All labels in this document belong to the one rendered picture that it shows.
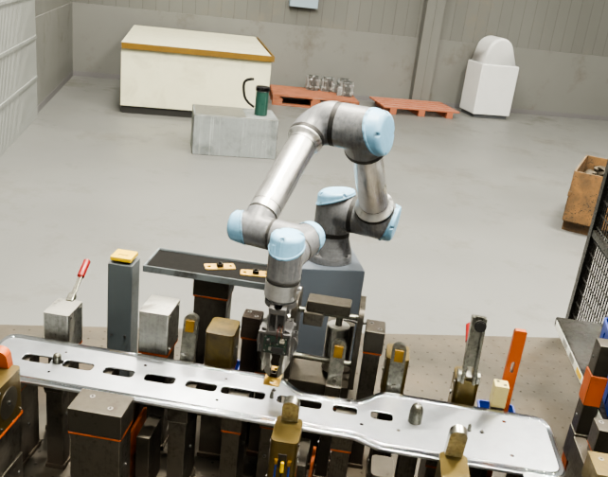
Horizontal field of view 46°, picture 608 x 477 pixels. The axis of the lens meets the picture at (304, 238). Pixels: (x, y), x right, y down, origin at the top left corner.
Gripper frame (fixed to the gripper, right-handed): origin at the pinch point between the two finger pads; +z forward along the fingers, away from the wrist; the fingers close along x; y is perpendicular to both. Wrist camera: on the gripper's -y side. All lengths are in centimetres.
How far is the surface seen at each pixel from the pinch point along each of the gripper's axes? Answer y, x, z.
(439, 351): -91, 50, 40
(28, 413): 0, -61, 25
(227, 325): -17.3, -15.1, 0.3
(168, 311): -13.9, -29.9, -2.8
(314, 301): -17.0, 6.4, -10.5
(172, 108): -736, -246, 119
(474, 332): -16.2, 46.1, -9.3
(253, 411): 6.6, -3.1, 7.6
